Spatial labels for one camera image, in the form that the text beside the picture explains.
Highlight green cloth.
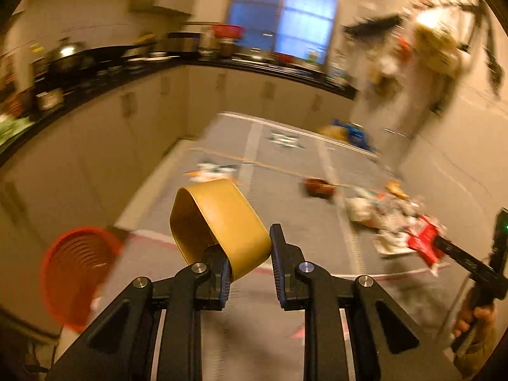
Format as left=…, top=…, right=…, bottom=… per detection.
left=0, top=117, right=34, bottom=147

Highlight brown snack packet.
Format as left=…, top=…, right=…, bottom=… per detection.
left=302, top=178, right=336, bottom=199

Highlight black and steel cooker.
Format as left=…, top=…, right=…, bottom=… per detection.
left=164, top=32, right=201, bottom=54

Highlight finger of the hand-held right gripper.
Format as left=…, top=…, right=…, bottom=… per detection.
left=432, top=236, right=498, bottom=284

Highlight beige lower kitchen cabinets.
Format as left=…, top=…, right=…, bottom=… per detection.
left=0, top=63, right=358, bottom=342

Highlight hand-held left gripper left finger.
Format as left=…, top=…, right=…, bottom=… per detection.
left=45, top=244, right=233, bottom=381

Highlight person's right hand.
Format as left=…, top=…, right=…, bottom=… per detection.
left=453, top=304, right=498, bottom=340

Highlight red colander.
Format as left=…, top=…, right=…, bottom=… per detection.
left=212, top=24, right=244, bottom=39

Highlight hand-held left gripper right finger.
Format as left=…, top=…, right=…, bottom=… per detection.
left=269, top=223, right=463, bottom=381

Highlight red snack packet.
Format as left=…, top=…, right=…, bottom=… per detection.
left=407, top=214, right=449, bottom=274

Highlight steel wok with lid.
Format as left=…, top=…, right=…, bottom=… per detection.
left=47, top=39, right=88, bottom=73

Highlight pile of crumpled wrappers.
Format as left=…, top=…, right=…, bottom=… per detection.
left=344, top=180, right=427, bottom=257

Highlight blue plastic bag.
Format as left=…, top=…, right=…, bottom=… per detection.
left=331, top=119, right=371, bottom=147

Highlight kitchen window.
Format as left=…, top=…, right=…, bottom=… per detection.
left=228, top=0, right=344, bottom=68

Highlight red plastic basket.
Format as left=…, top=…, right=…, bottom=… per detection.
left=40, top=226, right=124, bottom=332

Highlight hanging plastic bags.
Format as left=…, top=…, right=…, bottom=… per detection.
left=369, top=4, right=473, bottom=100

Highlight black kitchen countertop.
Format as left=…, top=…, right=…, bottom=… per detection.
left=0, top=53, right=358, bottom=167

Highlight black wall rack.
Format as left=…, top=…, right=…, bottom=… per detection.
left=411, top=0, right=489, bottom=12

